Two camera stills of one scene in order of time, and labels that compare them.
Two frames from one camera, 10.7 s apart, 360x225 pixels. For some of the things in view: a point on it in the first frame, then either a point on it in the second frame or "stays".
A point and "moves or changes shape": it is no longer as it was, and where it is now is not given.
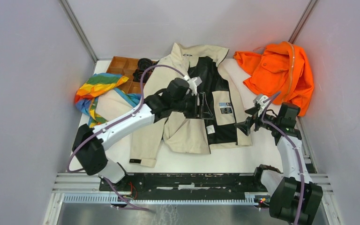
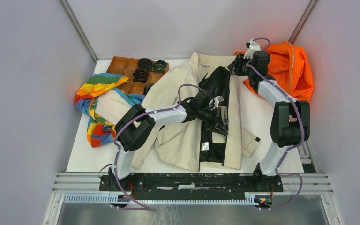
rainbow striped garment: (86, 97) stays
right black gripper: (245, 126) → (235, 67)
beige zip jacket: (203, 70) moves or changes shape
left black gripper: (206, 113) → (214, 125)
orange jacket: (283, 70) stays
